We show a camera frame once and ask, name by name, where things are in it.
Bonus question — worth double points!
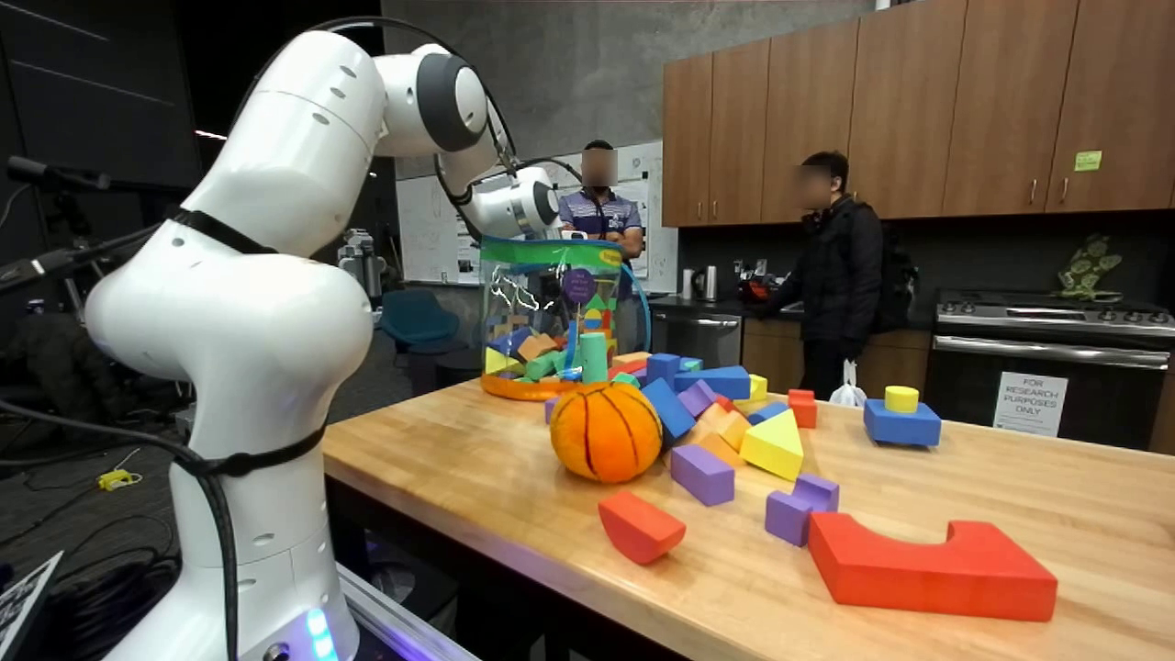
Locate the long blue foam block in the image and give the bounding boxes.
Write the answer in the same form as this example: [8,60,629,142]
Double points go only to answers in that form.
[674,363,753,400]

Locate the black table frame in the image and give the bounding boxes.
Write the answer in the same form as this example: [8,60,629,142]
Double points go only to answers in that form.
[324,471,691,661]

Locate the black camera stand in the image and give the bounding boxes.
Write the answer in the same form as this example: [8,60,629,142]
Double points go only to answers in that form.
[0,149,162,296]

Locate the red wedge foam block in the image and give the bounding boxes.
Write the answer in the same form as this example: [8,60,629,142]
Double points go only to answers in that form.
[593,488,691,569]

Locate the person in black jacket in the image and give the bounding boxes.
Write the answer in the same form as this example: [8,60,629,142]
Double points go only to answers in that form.
[746,145,920,400]

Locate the stainless steel dishwasher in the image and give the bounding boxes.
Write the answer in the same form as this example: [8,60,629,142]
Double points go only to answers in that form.
[644,303,746,367]

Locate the clear plastic toy bin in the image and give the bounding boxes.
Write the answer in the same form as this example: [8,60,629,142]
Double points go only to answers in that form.
[473,234,633,407]

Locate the small purple foam block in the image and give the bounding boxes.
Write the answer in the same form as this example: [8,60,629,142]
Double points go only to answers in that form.
[674,379,718,421]

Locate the stainless steel oven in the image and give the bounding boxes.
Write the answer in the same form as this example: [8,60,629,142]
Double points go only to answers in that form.
[928,296,1175,451]

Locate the white paper sheet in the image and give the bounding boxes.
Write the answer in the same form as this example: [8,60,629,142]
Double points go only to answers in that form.
[0,548,67,631]

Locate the person in purple shirt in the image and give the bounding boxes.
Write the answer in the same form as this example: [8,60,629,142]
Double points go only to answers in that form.
[554,134,648,265]

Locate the purple L-shaped foam block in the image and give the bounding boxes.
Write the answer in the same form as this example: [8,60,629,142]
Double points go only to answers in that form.
[764,475,844,548]

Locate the green potted plant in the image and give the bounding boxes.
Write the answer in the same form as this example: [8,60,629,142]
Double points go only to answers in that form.
[1052,231,1124,303]

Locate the orange yellow foam block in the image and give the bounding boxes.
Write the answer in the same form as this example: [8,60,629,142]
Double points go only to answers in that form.
[691,400,753,471]

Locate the blue slanted foam block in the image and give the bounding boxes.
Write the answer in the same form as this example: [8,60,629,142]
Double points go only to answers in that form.
[638,376,696,443]

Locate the wooden base cabinet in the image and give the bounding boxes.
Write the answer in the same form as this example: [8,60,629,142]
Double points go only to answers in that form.
[736,313,816,393]

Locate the silver machine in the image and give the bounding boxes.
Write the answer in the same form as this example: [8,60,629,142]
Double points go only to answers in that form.
[330,224,389,309]

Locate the orange plush basketball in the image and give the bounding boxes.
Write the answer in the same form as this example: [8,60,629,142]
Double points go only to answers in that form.
[547,379,667,483]

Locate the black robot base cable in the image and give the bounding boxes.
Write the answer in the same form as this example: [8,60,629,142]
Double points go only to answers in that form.
[0,395,327,661]

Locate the green cylinder foam block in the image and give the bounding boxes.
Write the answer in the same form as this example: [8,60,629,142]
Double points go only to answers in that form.
[571,327,613,384]

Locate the large red arch block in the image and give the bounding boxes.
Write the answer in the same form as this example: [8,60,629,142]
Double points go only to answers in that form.
[806,510,1059,625]

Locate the blue bridge foam block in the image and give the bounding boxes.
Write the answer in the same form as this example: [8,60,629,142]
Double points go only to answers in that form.
[862,395,943,451]

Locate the wooden wall cabinets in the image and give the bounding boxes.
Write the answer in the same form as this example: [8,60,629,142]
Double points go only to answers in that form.
[657,0,1175,231]

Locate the purple cuboid foam block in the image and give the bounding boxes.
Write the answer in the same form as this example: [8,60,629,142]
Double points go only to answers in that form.
[665,442,742,510]

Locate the teal round chair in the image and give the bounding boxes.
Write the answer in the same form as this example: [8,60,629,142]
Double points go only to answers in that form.
[376,287,465,358]

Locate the white wall board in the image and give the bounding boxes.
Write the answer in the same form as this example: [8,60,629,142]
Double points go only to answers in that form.
[392,134,682,294]

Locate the white paper sign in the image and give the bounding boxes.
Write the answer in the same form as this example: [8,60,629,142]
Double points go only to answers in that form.
[986,367,1072,437]

